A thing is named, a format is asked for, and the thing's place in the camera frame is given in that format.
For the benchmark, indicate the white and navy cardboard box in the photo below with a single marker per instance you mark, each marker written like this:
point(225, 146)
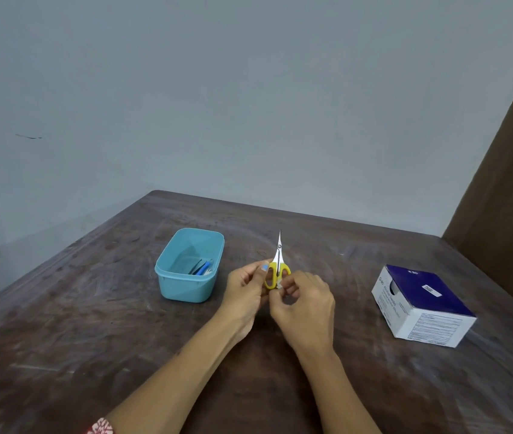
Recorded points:
point(423, 307)

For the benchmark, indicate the person's right forearm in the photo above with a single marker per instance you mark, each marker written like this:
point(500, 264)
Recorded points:
point(333, 393)

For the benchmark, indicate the light blue plastic container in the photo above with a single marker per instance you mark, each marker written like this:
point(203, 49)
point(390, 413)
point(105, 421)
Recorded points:
point(184, 289)

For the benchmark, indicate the red patterned sleeve cuff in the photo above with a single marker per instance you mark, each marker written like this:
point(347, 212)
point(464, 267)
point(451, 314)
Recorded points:
point(101, 427)

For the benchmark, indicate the brown wooden door panel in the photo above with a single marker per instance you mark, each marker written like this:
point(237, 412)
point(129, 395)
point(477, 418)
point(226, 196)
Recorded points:
point(505, 221)

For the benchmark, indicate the small white wipe pad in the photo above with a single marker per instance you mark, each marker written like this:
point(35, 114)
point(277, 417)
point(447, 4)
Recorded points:
point(280, 285)

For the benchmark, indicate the person's left forearm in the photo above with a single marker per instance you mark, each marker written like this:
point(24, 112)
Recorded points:
point(170, 384)

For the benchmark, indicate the person's right thumb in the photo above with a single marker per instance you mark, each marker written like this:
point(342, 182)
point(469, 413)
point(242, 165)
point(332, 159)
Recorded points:
point(291, 292)

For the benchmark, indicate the person's left thumb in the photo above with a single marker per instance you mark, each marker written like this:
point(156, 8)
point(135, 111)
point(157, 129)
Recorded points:
point(253, 269)

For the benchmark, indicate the person's right hand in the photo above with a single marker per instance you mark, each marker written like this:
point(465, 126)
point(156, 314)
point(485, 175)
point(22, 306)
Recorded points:
point(308, 314)

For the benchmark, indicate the person's left hand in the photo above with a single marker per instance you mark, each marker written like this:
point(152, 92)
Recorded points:
point(238, 298)

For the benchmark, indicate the blue tools bundle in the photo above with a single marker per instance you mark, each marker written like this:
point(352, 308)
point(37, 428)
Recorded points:
point(202, 267)

